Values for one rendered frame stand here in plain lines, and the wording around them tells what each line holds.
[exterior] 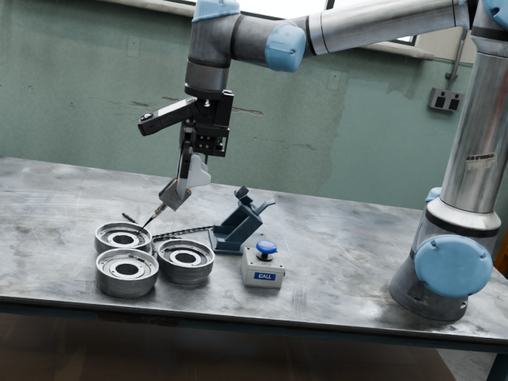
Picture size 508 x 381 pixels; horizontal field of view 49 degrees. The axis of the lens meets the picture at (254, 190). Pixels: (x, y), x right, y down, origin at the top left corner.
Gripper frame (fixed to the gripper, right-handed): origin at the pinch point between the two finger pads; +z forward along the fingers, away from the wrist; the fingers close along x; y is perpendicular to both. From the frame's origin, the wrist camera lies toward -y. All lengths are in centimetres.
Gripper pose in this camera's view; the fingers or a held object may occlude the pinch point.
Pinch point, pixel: (178, 189)
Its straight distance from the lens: 107.3
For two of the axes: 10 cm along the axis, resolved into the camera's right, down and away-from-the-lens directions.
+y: 9.7, 1.0, 2.2
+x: -1.7, -3.9, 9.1
